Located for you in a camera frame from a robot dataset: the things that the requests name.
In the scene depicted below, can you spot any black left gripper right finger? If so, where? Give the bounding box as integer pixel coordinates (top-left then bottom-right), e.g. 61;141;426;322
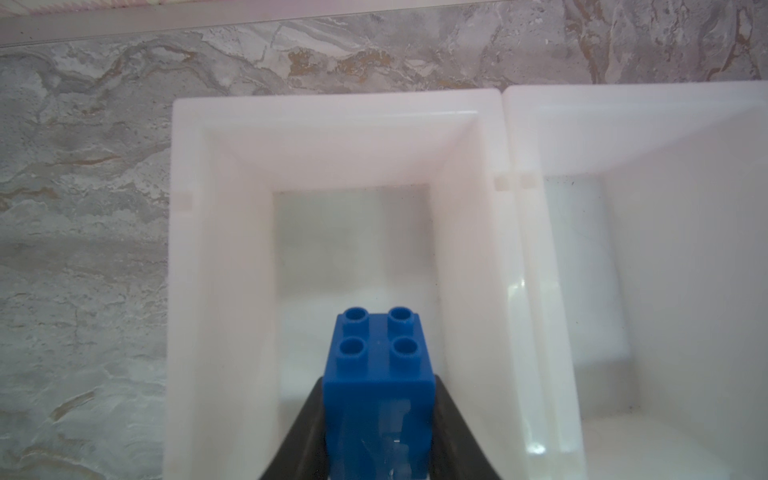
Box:
428;375;501;480

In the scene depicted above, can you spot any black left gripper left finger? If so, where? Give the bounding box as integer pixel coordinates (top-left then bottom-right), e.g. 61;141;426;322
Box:
260;377;329;480

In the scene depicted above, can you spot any blue square lego brick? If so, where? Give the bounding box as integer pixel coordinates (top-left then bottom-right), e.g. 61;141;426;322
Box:
322;306;436;479

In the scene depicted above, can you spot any white left plastic bin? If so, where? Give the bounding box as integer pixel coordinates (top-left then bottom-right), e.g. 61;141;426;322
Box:
163;89;529;479

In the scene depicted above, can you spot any white plastic bin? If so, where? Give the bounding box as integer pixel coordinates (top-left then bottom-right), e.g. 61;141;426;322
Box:
503;81;767;479
163;89;529;479

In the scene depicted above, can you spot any white middle plastic bin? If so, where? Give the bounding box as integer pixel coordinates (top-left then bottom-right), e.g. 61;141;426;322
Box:
503;81;767;479

